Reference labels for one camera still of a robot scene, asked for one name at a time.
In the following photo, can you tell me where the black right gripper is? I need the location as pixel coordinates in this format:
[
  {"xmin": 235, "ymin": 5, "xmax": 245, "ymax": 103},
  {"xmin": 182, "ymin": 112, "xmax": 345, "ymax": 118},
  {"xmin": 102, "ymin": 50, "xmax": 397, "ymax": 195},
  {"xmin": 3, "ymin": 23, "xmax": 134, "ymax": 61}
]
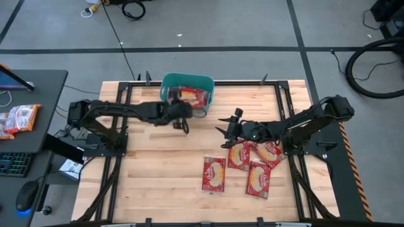
[{"xmin": 214, "ymin": 107, "xmax": 252, "ymax": 149}]

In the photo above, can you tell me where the teal plastic basket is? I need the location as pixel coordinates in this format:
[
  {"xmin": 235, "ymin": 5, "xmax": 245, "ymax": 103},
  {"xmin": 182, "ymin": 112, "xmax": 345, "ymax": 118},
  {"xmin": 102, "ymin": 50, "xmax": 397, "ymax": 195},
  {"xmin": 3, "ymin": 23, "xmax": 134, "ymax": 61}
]
[{"xmin": 159, "ymin": 72, "xmax": 215, "ymax": 118}]

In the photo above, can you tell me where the black platform with hazard stripe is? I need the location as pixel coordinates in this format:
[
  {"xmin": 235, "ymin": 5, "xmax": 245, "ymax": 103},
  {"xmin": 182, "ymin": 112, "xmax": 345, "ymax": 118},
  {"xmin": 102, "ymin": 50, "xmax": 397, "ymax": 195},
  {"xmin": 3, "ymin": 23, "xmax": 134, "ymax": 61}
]
[{"xmin": 321, "ymin": 121, "xmax": 374, "ymax": 222}]

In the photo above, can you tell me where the black rectangular box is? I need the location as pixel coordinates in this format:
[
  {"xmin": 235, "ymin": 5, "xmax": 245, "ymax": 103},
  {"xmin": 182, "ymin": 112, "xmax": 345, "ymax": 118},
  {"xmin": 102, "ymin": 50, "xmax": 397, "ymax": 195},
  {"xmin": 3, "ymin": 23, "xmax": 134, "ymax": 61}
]
[{"xmin": 42, "ymin": 133, "xmax": 85, "ymax": 164}]

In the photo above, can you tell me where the white printed box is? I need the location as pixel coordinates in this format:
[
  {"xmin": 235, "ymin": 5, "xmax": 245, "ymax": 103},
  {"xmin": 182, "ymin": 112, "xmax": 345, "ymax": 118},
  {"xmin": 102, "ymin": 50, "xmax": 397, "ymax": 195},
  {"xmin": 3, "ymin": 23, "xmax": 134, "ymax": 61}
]
[{"xmin": 59, "ymin": 158, "xmax": 84, "ymax": 183}]

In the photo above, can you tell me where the black desk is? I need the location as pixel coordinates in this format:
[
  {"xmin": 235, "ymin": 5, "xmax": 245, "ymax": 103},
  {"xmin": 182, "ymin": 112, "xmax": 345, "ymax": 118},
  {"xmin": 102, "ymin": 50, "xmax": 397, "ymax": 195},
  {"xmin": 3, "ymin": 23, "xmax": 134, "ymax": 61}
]
[{"xmin": 0, "ymin": 69, "xmax": 69, "ymax": 227}]

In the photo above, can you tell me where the orange white snack bag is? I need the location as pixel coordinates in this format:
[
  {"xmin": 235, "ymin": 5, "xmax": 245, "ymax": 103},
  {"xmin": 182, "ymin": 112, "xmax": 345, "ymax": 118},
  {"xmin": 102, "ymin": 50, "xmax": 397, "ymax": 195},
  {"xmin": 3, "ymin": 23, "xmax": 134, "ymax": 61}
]
[
  {"xmin": 0, "ymin": 112, "xmax": 16, "ymax": 141},
  {"xmin": 3, "ymin": 103, "xmax": 42, "ymax": 135}
]

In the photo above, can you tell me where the computer monitor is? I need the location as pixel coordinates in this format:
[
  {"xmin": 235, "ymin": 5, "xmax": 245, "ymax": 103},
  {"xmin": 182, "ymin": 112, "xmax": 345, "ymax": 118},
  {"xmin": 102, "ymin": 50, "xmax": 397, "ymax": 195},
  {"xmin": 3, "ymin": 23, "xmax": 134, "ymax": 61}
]
[{"xmin": 0, "ymin": 64, "xmax": 35, "ymax": 92}]

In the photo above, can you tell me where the backlit black keyboard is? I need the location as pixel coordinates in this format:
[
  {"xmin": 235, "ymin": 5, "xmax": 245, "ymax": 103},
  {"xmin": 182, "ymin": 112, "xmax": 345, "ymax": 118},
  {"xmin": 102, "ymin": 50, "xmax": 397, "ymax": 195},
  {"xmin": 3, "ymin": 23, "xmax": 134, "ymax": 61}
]
[{"xmin": 0, "ymin": 152, "xmax": 34, "ymax": 178}]

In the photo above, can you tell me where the black computer mouse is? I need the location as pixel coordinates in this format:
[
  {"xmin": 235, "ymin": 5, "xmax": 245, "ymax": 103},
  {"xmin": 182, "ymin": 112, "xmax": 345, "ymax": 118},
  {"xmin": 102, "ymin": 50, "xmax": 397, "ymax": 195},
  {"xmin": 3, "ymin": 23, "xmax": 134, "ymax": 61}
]
[{"xmin": 15, "ymin": 180, "xmax": 40, "ymax": 213}]

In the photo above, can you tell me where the black equipment case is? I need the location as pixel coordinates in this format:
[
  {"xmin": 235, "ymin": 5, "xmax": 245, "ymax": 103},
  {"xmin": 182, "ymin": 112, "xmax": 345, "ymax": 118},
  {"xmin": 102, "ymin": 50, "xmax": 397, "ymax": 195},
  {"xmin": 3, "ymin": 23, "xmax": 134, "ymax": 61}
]
[{"xmin": 369, "ymin": 0, "xmax": 404, "ymax": 39}]

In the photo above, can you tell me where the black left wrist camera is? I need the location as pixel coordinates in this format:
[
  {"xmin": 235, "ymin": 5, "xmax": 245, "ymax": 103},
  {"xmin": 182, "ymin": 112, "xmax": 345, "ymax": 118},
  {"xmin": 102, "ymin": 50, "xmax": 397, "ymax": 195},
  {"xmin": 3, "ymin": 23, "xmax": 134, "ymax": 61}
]
[{"xmin": 153, "ymin": 101, "xmax": 177, "ymax": 126}]

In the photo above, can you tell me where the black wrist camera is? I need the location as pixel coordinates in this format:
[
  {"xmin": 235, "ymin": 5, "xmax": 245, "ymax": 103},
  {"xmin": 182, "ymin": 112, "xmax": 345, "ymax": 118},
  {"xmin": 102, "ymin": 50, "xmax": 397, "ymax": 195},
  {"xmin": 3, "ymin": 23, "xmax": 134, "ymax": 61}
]
[
  {"xmin": 153, "ymin": 101, "xmax": 177, "ymax": 126},
  {"xmin": 244, "ymin": 121, "xmax": 272, "ymax": 143}
]

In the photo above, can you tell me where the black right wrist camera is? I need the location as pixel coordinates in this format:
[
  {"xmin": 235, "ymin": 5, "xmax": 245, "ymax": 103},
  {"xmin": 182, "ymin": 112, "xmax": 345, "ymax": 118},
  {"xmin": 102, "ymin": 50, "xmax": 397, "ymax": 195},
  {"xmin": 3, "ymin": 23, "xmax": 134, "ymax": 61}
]
[{"xmin": 244, "ymin": 121, "xmax": 272, "ymax": 143}]

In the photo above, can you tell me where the black aluminium table frame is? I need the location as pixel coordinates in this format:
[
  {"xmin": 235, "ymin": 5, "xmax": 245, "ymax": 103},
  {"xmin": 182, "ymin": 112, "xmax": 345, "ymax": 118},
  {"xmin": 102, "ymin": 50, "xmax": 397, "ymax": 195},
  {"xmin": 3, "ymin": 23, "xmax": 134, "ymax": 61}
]
[{"xmin": 73, "ymin": 71, "xmax": 342, "ymax": 227}]

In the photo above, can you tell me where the long black floor cable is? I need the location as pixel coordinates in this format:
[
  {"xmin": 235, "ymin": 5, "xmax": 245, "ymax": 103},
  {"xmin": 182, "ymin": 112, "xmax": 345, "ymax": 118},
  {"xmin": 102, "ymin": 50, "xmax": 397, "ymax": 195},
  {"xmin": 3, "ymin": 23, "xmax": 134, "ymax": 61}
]
[{"xmin": 101, "ymin": 2, "xmax": 137, "ymax": 81}]

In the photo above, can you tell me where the coiled black cable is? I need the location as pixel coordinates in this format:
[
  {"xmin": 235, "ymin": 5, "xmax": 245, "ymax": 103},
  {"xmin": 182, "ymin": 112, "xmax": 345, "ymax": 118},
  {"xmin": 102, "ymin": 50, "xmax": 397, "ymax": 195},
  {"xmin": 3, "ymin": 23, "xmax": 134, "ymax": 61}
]
[{"xmin": 121, "ymin": 0, "xmax": 147, "ymax": 21}]

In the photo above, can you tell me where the thin black cable with plug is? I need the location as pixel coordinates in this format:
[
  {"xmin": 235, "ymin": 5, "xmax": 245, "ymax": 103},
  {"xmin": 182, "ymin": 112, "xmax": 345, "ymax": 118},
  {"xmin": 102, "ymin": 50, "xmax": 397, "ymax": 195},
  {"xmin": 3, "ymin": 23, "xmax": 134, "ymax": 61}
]
[{"xmin": 330, "ymin": 49, "xmax": 401, "ymax": 81}]

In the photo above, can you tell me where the thick black hose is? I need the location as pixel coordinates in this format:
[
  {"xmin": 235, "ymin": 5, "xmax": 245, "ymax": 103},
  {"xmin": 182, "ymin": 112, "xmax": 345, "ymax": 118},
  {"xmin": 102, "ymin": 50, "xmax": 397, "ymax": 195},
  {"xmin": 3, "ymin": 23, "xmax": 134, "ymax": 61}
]
[{"xmin": 345, "ymin": 37, "xmax": 404, "ymax": 100}]

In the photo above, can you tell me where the white cable with yellow plug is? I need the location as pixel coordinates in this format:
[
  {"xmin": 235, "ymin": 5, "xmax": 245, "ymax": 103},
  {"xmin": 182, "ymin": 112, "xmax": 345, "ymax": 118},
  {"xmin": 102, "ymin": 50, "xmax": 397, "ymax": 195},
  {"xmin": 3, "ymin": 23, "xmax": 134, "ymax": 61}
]
[{"xmin": 80, "ymin": 0, "xmax": 105, "ymax": 18}]

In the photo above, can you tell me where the thin white cable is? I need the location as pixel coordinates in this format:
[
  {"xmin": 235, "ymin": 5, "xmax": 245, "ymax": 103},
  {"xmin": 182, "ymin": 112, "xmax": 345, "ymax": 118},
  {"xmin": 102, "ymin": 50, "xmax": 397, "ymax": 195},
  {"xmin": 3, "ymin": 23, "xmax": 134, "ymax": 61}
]
[{"xmin": 0, "ymin": 90, "xmax": 13, "ymax": 108}]

